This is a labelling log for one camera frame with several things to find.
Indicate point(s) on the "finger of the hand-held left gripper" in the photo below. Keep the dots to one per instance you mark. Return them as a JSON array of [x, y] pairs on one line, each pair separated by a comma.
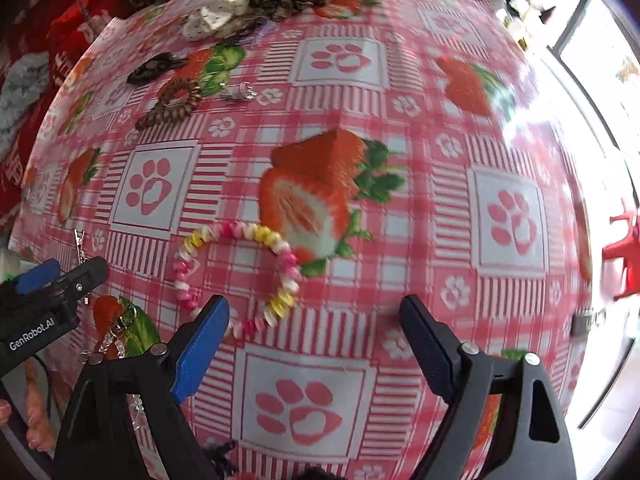
[[37, 275], [85, 272]]

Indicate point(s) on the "small silver hair clip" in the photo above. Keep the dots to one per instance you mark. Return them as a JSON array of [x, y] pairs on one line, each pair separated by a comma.
[[240, 92]]

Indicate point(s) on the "red plastic stool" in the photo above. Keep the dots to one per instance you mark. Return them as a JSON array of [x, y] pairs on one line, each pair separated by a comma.
[[625, 255]]

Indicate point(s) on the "black patterned hair clip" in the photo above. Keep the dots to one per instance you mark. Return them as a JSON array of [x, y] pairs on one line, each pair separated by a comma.
[[150, 67]]

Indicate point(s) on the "metal tablecloth clamp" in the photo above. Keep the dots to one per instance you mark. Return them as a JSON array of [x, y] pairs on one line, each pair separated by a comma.
[[585, 322]]

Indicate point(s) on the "white polka-dot scrunchie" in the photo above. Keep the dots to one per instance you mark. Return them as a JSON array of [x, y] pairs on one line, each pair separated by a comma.
[[215, 10]]

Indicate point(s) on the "strawberry print pink tablecloth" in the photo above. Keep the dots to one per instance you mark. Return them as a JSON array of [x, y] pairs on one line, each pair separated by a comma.
[[350, 110]]

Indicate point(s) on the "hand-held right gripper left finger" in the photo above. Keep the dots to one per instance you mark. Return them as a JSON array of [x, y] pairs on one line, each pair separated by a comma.
[[200, 352]]

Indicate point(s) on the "red printed blanket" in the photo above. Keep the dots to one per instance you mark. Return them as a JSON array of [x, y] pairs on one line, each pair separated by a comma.
[[75, 10]]

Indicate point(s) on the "grey knit cloth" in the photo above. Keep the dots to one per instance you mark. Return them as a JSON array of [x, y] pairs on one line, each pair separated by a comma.
[[20, 90]]

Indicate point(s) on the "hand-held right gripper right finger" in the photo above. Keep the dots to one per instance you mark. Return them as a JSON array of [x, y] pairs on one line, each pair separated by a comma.
[[430, 355]]

